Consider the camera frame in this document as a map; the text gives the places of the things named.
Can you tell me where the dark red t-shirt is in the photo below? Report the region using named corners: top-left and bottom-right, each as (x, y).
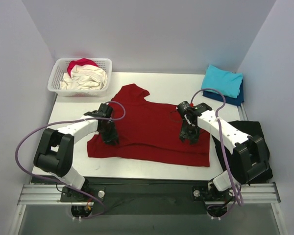
top-left (87, 84), bottom-right (210, 167)

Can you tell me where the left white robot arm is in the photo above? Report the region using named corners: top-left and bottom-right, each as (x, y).
top-left (33, 103), bottom-right (119, 202)

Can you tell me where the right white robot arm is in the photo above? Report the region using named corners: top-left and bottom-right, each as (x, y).
top-left (176, 101), bottom-right (270, 200)

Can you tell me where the dark blue folded t-shirt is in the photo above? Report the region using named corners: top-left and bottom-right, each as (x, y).
top-left (203, 81), bottom-right (244, 106)

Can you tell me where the turquoise folded t-shirt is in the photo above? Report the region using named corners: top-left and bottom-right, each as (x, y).
top-left (201, 65), bottom-right (243, 98)

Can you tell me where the cream white t-shirt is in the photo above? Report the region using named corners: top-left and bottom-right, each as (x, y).
top-left (60, 65), bottom-right (108, 90)

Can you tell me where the black t-shirt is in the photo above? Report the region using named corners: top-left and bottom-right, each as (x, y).
top-left (212, 120), bottom-right (273, 184)

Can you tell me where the bright red t-shirt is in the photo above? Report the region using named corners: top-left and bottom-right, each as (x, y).
top-left (67, 58), bottom-right (98, 76)

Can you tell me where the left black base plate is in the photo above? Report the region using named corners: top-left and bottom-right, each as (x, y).
top-left (60, 186), bottom-right (104, 203)

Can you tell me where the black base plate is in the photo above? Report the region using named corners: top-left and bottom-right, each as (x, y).
top-left (192, 185), bottom-right (233, 202)
top-left (60, 186), bottom-right (104, 203)

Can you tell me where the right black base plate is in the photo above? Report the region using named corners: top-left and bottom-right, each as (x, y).
top-left (192, 185), bottom-right (233, 202)

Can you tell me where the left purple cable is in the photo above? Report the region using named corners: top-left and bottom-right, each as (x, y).
top-left (14, 100), bottom-right (127, 219)

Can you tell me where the purple cable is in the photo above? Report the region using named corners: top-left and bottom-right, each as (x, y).
top-left (14, 100), bottom-right (127, 219)
top-left (190, 88), bottom-right (245, 219)

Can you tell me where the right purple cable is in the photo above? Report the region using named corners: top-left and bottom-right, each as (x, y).
top-left (190, 88), bottom-right (245, 219)

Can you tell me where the aluminium rail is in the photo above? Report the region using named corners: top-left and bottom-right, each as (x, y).
top-left (18, 183), bottom-right (281, 205)

